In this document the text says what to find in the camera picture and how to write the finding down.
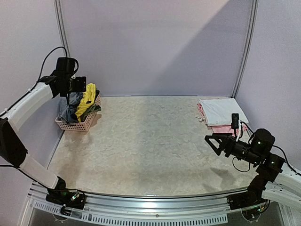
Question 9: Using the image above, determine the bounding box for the grey blue button shirt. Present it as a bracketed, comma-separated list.
[57, 92, 83, 124]

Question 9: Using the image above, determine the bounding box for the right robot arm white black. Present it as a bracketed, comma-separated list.
[205, 129, 301, 210]

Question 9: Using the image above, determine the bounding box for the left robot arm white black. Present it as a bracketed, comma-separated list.
[0, 57, 86, 204]

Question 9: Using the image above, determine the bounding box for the pink plastic laundry basket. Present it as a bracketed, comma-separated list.
[55, 93, 102, 132]

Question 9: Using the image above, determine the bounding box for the pink folded garment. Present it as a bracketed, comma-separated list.
[196, 103, 247, 136]

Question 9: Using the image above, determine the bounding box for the yellow garment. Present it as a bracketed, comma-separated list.
[75, 83, 96, 122]

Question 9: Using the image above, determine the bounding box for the white folded shirt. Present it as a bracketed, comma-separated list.
[199, 98, 249, 126]

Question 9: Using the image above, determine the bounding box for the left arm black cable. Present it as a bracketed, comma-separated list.
[37, 46, 79, 82]

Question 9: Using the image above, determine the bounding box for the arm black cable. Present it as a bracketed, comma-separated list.
[232, 121, 294, 172]
[37, 46, 79, 82]

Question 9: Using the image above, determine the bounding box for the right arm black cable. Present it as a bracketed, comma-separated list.
[232, 121, 294, 172]

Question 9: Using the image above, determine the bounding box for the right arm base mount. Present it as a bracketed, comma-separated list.
[227, 191, 266, 210]

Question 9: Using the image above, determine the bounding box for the aluminium front rail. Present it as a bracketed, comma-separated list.
[27, 183, 286, 224]

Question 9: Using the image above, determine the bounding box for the left aluminium corner post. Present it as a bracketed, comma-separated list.
[53, 0, 70, 57]

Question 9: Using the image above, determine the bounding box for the aluminium corner post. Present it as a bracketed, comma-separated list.
[231, 0, 258, 98]
[53, 0, 70, 57]

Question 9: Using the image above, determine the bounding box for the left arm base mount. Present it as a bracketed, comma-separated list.
[46, 189, 87, 210]

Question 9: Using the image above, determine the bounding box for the right aluminium corner post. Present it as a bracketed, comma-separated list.
[231, 0, 258, 98]

